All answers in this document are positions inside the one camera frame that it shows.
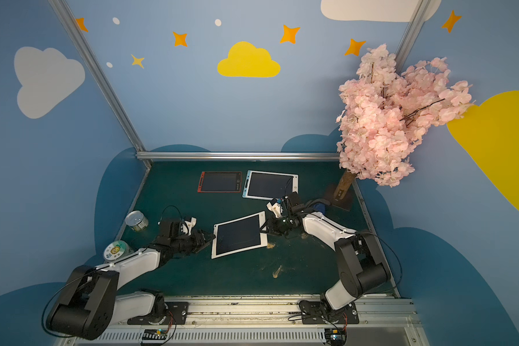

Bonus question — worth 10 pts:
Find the red frame drawing tablet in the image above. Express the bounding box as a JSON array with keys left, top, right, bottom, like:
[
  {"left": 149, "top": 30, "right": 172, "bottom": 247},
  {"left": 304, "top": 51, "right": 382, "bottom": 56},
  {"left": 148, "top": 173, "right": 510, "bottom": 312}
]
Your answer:
[{"left": 198, "top": 172, "right": 242, "bottom": 193}]

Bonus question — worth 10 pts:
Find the dark square tree base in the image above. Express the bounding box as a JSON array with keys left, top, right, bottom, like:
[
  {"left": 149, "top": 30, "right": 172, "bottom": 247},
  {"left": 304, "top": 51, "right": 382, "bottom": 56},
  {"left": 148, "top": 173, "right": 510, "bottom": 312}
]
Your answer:
[{"left": 324, "top": 184, "right": 356, "bottom": 211}]

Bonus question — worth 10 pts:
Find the small circuit board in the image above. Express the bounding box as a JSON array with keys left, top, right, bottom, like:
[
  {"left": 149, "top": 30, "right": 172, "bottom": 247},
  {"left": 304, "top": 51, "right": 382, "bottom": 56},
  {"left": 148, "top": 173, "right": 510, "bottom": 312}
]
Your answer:
[
  {"left": 324, "top": 328, "right": 346, "bottom": 346},
  {"left": 141, "top": 329, "right": 167, "bottom": 345}
]

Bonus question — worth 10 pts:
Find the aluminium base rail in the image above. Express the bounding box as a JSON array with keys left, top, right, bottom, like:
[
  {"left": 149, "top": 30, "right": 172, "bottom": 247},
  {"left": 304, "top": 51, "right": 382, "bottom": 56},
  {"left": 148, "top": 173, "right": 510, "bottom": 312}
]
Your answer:
[{"left": 56, "top": 294, "right": 429, "bottom": 345}]

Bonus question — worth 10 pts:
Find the silver tin can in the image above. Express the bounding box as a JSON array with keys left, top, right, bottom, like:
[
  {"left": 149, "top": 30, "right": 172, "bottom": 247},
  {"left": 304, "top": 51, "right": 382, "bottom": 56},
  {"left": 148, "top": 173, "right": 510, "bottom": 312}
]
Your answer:
[{"left": 125, "top": 210, "right": 148, "bottom": 232}]

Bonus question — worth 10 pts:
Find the white frame drawing tablet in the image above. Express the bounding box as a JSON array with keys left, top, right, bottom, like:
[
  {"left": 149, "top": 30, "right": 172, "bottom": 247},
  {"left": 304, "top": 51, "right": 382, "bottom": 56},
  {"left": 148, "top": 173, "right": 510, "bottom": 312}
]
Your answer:
[{"left": 211, "top": 211, "right": 268, "bottom": 259}]

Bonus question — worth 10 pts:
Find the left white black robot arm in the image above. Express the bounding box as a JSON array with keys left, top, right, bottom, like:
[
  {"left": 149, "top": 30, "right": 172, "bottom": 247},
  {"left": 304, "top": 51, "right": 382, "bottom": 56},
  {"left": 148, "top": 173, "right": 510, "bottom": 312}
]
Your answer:
[{"left": 40, "top": 218, "right": 216, "bottom": 340}]

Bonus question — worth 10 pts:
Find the right small circuit board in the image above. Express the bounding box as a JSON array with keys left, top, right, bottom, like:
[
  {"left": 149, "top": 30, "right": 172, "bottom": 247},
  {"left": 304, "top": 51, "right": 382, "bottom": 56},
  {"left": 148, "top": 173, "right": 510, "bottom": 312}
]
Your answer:
[{"left": 324, "top": 328, "right": 346, "bottom": 346}]

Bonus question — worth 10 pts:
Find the white blue drawing tablet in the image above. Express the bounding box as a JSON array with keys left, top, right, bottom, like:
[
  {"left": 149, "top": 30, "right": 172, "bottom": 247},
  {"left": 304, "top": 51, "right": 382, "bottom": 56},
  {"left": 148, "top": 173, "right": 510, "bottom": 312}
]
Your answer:
[{"left": 242, "top": 170, "right": 298, "bottom": 200}]

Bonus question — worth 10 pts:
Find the blue wiping cloth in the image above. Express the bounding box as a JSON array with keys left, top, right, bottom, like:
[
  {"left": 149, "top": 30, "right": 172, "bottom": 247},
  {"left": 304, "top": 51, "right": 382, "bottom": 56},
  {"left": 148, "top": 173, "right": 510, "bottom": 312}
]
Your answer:
[{"left": 304, "top": 198, "right": 331, "bottom": 215}]

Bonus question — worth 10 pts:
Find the left small circuit board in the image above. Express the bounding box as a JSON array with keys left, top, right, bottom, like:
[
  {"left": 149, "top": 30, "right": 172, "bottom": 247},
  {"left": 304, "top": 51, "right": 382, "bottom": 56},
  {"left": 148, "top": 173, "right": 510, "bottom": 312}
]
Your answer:
[{"left": 141, "top": 329, "right": 167, "bottom": 345}]

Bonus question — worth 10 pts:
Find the pink cherry blossom tree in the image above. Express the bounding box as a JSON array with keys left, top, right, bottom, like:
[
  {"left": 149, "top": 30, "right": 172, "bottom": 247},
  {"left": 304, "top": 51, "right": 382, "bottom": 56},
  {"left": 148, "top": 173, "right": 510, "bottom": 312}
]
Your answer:
[{"left": 336, "top": 45, "right": 473, "bottom": 187}]

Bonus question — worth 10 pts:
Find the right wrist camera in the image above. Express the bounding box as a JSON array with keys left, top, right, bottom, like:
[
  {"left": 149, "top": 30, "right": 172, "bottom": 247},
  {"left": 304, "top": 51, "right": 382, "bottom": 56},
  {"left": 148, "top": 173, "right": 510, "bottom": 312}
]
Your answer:
[{"left": 267, "top": 198, "right": 283, "bottom": 219}]

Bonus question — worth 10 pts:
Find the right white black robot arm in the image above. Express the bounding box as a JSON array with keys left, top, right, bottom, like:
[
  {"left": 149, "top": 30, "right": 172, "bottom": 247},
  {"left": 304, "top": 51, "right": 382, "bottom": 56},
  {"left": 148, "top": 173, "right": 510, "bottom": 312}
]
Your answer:
[{"left": 260, "top": 211, "right": 392, "bottom": 311}]

